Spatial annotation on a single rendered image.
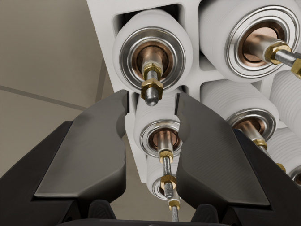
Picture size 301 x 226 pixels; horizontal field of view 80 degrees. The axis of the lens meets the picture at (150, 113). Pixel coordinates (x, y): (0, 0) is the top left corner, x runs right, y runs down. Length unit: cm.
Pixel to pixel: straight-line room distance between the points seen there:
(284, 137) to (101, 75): 43
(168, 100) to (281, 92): 18
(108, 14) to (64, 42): 25
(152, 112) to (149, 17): 12
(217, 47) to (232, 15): 3
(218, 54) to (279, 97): 16
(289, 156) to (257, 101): 15
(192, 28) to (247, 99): 12
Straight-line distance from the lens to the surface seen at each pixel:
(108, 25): 29
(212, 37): 24
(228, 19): 23
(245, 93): 28
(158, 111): 25
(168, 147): 25
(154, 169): 34
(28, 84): 61
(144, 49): 21
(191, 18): 28
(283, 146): 41
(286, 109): 34
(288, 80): 36
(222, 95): 29
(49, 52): 54
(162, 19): 21
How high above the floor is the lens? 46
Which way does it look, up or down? 57 degrees down
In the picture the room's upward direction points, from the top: 179 degrees counter-clockwise
